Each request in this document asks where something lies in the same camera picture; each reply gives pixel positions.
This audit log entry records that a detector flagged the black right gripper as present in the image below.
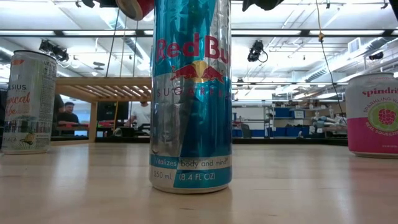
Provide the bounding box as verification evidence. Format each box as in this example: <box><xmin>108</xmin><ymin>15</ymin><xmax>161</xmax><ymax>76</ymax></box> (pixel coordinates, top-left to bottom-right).
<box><xmin>242</xmin><ymin>0</ymin><xmax>285</xmax><ymax>12</ymax></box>

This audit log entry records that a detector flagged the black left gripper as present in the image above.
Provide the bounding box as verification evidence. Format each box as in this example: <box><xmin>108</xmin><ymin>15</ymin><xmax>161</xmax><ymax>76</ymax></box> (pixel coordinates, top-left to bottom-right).
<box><xmin>81</xmin><ymin>0</ymin><xmax>119</xmax><ymax>9</ymax></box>

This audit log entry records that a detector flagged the pink white Spindrift can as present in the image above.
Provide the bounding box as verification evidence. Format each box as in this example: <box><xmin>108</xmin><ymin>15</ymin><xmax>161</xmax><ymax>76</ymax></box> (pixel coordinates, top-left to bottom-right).
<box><xmin>115</xmin><ymin>0</ymin><xmax>155</xmax><ymax>22</ymax></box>
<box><xmin>345</xmin><ymin>72</ymin><xmax>398</xmax><ymax>159</ymax></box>

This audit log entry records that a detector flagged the white Celsius tropical can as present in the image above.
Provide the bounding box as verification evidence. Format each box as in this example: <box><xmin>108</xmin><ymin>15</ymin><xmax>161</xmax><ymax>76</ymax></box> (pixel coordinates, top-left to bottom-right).
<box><xmin>1</xmin><ymin>49</ymin><xmax>58</xmax><ymax>156</ymax></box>

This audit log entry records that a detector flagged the wooden slatted shelf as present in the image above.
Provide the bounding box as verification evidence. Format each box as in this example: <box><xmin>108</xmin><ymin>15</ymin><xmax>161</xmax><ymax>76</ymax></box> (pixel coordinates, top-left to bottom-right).
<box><xmin>55</xmin><ymin>77</ymin><xmax>152</xmax><ymax>144</ymax></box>

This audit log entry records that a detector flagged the black overhead light beam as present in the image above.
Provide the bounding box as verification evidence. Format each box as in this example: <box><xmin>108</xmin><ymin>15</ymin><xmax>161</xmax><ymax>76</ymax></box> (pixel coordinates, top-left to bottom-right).
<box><xmin>0</xmin><ymin>29</ymin><xmax>398</xmax><ymax>38</ymax></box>

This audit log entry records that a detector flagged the black ceiling spotlight cluster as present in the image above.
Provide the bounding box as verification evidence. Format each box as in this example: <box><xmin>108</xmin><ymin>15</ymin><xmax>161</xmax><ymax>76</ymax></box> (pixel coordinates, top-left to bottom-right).
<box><xmin>39</xmin><ymin>39</ymin><xmax>70</xmax><ymax>62</ymax></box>

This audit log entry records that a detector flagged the black monitor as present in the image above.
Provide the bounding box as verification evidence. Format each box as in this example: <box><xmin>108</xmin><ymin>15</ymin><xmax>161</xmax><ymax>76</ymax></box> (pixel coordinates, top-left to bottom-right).
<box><xmin>96</xmin><ymin>101</ymin><xmax>130</xmax><ymax>123</ymax></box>

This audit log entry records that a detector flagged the blue bin storage rack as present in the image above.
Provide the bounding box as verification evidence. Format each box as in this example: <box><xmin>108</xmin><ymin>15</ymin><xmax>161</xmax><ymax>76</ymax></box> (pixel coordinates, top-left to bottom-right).
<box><xmin>232</xmin><ymin>104</ymin><xmax>304</xmax><ymax>138</ymax></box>

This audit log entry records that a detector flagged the person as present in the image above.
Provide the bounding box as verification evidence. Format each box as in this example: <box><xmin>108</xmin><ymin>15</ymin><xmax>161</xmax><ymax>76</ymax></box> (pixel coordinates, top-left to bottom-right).
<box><xmin>126</xmin><ymin>101</ymin><xmax>152</xmax><ymax>128</ymax></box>
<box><xmin>57</xmin><ymin>101</ymin><xmax>80</xmax><ymax>124</ymax></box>
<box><xmin>52</xmin><ymin>94</ymin><xmax>65</xmax><ymax>125</ymax></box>

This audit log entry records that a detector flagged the cluttered workbench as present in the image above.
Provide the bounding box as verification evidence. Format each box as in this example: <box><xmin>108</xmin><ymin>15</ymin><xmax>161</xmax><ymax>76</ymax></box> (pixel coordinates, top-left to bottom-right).
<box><xmin>310</xmin><ymin>113</ymin><xmax>348</xmax><ymax>139</ymax></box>

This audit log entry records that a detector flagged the blue silver Red Bull can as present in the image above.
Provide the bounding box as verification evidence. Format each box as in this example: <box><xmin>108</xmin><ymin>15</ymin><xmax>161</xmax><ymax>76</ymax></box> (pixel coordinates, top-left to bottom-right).
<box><xmin>148</xmin><ymin>0</ymin><xmax>233</xmax><ymax>195</ymax></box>

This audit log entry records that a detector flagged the black hanging cable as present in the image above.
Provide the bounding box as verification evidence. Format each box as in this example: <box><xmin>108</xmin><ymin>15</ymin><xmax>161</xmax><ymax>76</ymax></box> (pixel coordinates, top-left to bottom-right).
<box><xmin>105</xmin><ymin>8</ymin><xmax>121</xmax><ymax>78</ymax></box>

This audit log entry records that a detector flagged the black hanging camera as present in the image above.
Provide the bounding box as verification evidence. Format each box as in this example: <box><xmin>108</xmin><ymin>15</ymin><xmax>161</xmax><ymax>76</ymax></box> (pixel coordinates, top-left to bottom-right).
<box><xmin>247</xmin><ymin>39</ymin><xmax>269</xmax><ymax>63</ymax></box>

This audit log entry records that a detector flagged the yellow hanging cable with knot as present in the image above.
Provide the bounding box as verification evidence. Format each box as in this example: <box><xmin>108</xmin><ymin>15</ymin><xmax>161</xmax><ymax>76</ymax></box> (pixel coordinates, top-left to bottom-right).
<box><xmin>315</xmin><ymin>0</ymin><xmax>348</xmax><ymax>127</ymax></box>

